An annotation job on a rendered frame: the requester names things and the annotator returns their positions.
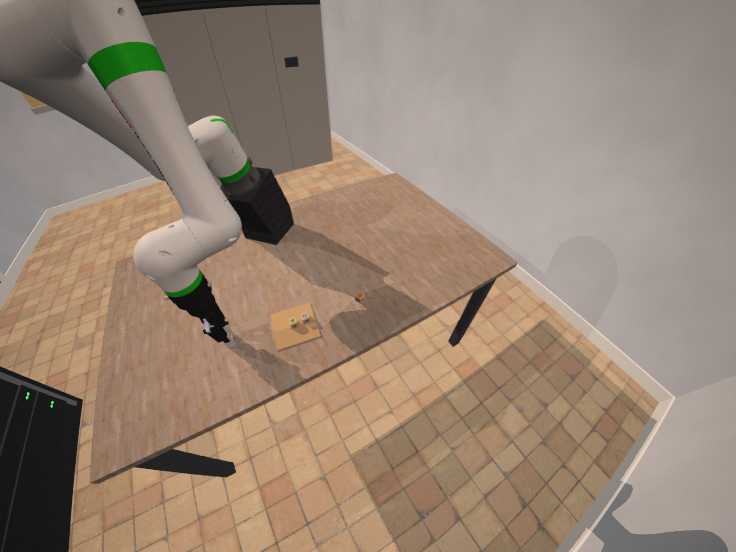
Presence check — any orange flat mat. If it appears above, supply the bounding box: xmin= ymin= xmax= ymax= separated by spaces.
xmin=271 ymin=303 xmax=321 ymax=351

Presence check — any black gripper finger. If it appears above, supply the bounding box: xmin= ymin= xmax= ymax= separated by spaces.
xmin=213 ymin=302 xmax=235 ymax=336
xmin=203 ymin=311 xmax=236 ymax=348

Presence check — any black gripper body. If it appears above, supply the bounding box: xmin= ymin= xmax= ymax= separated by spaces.
xmin=186 ymin=293 xmax=215 ymax=324

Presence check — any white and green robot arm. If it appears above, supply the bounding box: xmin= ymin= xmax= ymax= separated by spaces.
xmin=0 ymin=0 xmax=261 ymax=310

